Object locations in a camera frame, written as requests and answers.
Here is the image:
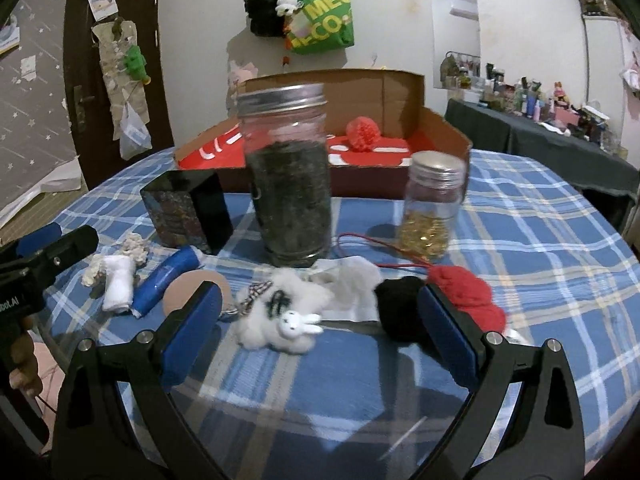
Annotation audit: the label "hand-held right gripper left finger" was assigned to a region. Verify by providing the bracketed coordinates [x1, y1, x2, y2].
[50, 280, 226, 480]

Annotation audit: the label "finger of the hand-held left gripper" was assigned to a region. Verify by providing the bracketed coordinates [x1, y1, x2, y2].
[0, 222, 64, 261]
[30, 225, 99, 281]

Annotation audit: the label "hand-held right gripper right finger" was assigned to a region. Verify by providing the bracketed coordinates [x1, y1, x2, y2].
[417, 282, 586, 480]

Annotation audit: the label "red yarn ball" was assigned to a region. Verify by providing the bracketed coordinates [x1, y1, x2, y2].
[337, 232, 507, 333]

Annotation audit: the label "black yarn ball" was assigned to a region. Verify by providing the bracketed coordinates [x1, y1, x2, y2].
[375, 276, 431, 343]

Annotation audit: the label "blue bandage roll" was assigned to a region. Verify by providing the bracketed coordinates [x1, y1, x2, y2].
[131, 245, 207, 318]

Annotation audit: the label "beige scrunchie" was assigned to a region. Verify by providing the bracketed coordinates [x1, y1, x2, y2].
[82, 234, 151, 288]

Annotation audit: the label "small white cloth piece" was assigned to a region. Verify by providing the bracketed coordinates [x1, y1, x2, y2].
[234, 280, 333, 356]

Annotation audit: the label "white mesh pouf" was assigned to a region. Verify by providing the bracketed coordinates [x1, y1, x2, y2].
[305, 256, 383, 322]

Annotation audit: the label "cardboard box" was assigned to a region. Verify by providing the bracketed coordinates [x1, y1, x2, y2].
[172, 69, 473, 196]

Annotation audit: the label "person's left hand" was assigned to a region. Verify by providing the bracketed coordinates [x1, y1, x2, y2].
[9, 331, 45, 397]

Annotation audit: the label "brown round disc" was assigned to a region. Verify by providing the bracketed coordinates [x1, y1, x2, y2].
[164, 270, 233, 320]

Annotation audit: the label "blue plaid tablecloth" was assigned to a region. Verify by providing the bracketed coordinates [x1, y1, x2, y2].
[37, 147, 640, 480]

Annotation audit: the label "black square tin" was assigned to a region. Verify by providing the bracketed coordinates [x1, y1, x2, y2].
[140, 169, 235, 256]

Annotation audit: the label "small glass jar gold contents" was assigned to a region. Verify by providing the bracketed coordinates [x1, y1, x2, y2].
[397, 151, 468, 263]

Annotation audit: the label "clear plastic bag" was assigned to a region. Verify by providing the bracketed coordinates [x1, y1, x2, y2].
[119, 102, 153, 161]

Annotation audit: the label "hanging fabric organizer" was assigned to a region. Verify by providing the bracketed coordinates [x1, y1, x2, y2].
[92, 17, 151, 128]

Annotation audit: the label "silver round tin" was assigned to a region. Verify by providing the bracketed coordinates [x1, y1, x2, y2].
[236, 82, 333, 268]

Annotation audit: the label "dark wooden door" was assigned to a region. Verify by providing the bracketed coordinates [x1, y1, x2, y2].
[65, 0, 176, 191]

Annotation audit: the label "green plush toy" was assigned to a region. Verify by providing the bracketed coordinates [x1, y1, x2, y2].
[124, 45, 151, 84]

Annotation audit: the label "dark covered side table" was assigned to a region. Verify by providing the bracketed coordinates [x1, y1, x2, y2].
[444, 97, 640, 198]

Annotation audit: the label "red mesh pouf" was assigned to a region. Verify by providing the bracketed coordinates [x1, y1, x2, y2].
[346, 116, 383, 152]

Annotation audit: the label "light pink plush toy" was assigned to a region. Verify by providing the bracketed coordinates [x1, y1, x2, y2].
[227, 57, 259, 102]

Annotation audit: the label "photo on door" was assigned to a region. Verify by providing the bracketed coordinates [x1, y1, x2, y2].
[86, 0, 119, 22]

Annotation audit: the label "cluster of bottles and figurines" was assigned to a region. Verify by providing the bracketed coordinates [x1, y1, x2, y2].
[440, 50, 626, 153]

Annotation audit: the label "black plush bag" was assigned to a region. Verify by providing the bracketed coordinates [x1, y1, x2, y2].
[243, 0, 293, 38]

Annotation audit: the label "white refrigerator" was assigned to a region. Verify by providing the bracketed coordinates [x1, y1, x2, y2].
[581, 15, 640, 113]

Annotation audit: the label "green tote bag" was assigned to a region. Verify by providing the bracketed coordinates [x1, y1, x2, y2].
[286, 0, 357, 56]

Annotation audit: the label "wall air conditioner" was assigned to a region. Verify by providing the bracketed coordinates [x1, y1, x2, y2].
[449, 2, 481, 22]

